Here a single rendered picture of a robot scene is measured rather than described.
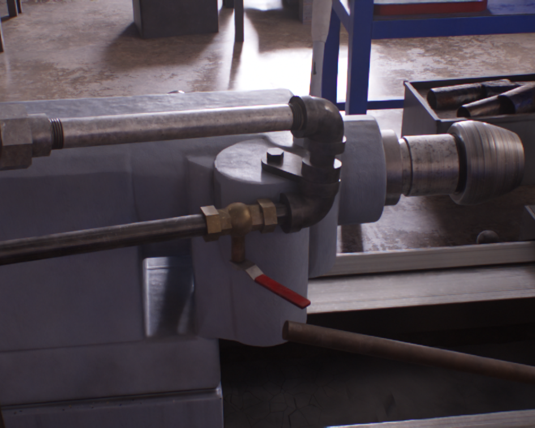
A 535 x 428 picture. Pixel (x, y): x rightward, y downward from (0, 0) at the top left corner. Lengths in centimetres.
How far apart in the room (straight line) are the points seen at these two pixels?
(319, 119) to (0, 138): 25
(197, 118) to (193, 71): 352
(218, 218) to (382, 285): 51
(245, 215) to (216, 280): 11
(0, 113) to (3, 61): 385
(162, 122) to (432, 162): 34
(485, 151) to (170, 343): 36
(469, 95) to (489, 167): 234
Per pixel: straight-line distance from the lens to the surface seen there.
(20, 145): 62
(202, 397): 86
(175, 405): 86
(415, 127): 326
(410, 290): 119
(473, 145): 91
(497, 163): 92
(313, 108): 70
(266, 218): 73
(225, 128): 68
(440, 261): 124
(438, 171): 91
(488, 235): 164
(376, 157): 87
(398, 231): 292
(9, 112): 63
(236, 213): 72
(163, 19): 462
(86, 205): 82
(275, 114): 69
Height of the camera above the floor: 151
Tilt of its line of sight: 30 degrees down
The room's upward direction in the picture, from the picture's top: straight up
